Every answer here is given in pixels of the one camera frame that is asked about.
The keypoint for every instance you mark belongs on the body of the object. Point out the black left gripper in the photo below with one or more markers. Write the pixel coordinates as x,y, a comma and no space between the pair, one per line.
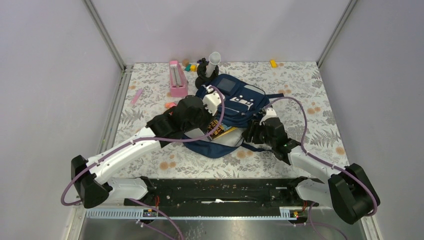
210,119

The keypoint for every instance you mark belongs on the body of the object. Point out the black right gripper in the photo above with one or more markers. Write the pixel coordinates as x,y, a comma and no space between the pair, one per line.
253,130

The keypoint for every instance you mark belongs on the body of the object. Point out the treehouse paperback book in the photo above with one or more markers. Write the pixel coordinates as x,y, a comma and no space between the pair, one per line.
226,129

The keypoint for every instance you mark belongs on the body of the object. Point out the navy blue backpack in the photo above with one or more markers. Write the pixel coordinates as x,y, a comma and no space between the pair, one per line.
243,103

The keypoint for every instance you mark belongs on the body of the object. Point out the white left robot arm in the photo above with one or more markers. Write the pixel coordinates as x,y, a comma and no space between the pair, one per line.
93,178

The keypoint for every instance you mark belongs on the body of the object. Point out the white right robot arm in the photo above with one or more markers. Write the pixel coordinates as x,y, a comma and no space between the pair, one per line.
348,191

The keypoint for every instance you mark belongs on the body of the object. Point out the black round stand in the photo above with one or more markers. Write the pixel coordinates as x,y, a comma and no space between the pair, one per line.
201,75

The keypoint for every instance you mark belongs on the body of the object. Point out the pink rack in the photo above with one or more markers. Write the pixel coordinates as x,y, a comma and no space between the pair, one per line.
178,83

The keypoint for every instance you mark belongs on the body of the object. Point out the green block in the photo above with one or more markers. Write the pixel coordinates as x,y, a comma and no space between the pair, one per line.
188,68

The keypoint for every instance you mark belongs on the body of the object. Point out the brown round block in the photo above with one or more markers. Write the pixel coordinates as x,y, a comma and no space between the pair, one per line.
185,62

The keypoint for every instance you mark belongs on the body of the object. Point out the white cylinder on stand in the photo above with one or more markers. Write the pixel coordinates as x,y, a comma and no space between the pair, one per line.
213,60

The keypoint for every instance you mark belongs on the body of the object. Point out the pink highlighter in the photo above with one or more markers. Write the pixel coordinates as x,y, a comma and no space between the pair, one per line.
136,97

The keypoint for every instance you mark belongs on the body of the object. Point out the yellow block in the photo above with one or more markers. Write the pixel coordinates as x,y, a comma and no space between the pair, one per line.
273,63

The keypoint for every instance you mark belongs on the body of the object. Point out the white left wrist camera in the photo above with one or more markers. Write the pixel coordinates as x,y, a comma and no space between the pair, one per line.
213,99

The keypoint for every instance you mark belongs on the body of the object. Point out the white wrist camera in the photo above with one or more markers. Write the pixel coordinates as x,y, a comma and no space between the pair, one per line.
269,113
213,99

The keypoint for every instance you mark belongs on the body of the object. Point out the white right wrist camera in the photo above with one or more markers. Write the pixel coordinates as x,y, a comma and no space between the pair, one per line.
269,113

